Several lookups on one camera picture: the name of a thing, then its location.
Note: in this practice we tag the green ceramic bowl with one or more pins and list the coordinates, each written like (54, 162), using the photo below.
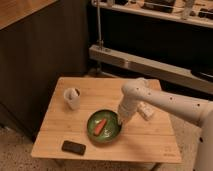
(111, 129)

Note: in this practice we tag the white mug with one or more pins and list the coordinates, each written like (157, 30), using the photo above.
(72, 98)

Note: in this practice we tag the dark wooden cabinet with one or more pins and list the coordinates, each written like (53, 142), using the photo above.
(34, 53)

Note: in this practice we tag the metal shelf rack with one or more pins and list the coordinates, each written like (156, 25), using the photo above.
(179, 55)

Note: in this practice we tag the black smartphone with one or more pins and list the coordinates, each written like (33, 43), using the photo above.
(73, 147)

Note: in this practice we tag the white rectangular box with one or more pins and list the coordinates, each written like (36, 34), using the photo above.
(145, 111)

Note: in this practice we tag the orange carrot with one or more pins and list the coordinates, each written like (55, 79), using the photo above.
(100, 126)

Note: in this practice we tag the wooden folding table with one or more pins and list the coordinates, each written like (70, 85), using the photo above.
(140, 141)

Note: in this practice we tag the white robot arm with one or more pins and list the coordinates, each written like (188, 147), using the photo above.
(194, 110)

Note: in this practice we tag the vertical metal pole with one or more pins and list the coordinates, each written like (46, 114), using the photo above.
(100, 40)

